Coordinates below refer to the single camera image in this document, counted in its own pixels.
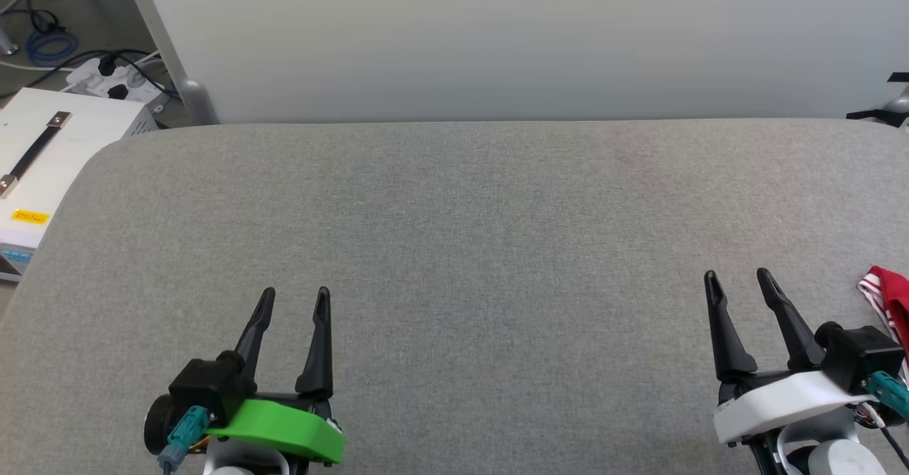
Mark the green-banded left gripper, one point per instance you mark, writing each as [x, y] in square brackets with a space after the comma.
[284, 425]

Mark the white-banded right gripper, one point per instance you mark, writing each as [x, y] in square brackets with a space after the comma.
[788, 397]

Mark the red basketball jersey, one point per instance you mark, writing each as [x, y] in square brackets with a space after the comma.
[891, 297]

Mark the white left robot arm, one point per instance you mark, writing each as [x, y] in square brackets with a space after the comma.
[241, 461]

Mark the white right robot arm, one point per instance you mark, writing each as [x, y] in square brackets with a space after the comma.
[838, 461]

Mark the grey fabric sofa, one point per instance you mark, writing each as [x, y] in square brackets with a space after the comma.
[454, 248]

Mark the white equipment box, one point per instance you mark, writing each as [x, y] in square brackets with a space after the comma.
[71, 155]

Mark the yellow box label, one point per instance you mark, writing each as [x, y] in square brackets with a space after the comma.
[30, 216]

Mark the white power strip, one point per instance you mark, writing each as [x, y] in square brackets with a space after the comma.
[89, 77]

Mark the white partition panel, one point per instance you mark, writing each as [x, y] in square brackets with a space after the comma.
[497, 35]

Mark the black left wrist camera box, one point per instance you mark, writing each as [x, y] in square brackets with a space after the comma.
[206, 386]

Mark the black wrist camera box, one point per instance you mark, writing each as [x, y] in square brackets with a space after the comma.
[206, 386]
[863, 354]

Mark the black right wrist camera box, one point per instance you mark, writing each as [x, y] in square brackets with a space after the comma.
[863, 354]

